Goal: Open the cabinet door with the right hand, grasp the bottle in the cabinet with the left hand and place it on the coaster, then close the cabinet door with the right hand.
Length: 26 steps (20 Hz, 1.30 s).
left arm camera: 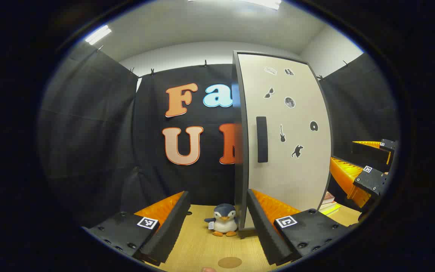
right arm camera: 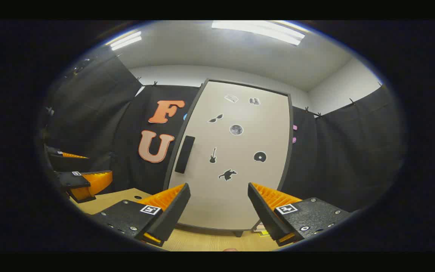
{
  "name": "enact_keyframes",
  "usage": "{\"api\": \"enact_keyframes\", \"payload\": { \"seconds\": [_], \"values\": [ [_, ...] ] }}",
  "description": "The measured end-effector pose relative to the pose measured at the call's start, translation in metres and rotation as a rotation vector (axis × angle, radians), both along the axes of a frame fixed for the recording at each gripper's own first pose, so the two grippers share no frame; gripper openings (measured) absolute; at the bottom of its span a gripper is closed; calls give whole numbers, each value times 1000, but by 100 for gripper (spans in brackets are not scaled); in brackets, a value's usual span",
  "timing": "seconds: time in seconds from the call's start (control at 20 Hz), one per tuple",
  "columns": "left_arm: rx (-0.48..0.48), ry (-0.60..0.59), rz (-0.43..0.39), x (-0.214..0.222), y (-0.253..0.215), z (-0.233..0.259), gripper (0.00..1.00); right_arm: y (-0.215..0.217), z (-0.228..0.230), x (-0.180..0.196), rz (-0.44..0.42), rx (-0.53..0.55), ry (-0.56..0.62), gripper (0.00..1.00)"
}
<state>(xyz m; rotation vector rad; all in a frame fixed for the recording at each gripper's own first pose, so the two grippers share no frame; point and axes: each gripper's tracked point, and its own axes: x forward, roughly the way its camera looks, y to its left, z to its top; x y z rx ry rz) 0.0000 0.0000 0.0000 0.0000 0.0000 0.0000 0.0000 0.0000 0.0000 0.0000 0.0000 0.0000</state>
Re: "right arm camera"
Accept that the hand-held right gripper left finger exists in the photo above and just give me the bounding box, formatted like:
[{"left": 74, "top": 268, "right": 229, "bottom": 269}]
[{"left": 91, "top": 183, "right": 191, "bottom": 247}]

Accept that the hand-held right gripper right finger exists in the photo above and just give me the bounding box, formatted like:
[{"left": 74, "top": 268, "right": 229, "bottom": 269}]
[{"left": 248, "top": 182, "right": 352, "bottom": 247}]

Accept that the white cabinet door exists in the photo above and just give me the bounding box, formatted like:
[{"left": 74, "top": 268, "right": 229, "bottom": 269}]
[{"left": 164, "top": 79, "right": 293, "bottom": 236}]

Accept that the black cabinet door handle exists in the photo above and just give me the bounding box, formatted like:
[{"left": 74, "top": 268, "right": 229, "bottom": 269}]
[{"left": 175, "top": 135, "right": 196, "bottom": 174}]

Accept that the grey cabinet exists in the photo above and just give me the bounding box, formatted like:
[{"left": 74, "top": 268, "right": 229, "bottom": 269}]
[{"left": 164, "top": 79, "right": 294, "bottom": 238}]

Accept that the black backdrop cloth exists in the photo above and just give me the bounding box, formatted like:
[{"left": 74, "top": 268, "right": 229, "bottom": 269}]
[{"left": 38, "top": 47, "right": 405, "bottom": 212}]

